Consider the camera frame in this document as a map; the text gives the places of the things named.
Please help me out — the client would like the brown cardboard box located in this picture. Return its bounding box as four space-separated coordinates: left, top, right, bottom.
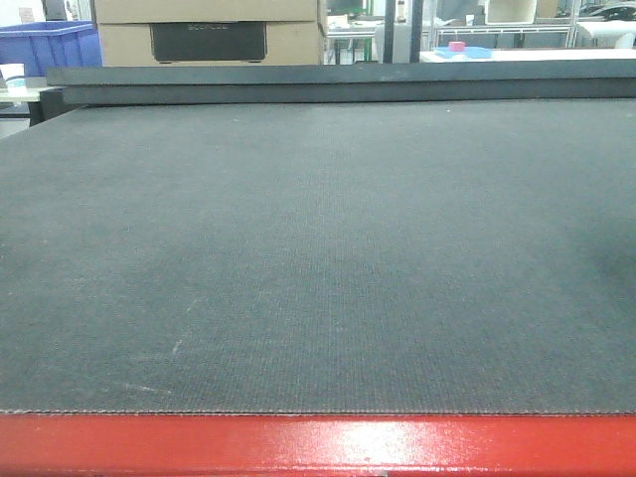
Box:
92 0 327 67

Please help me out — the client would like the pink block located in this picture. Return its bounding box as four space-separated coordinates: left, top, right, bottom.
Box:
448 41 466 53

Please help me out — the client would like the white rectangular bin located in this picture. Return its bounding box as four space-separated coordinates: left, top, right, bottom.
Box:
484 0 538 25

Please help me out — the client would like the white paper cup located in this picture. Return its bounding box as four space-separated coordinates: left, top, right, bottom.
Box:
0 63 26 91

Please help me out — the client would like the blue plastic crate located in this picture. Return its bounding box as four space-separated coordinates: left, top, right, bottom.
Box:
1 21 102 77

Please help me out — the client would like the blue tray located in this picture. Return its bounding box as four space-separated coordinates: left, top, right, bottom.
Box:
433 46 493 61

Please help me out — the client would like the grey side table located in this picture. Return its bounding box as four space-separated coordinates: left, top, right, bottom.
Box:
1 78 63 126

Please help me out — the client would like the red conveyor edge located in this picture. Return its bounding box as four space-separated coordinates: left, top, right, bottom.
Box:
1 414 635 476

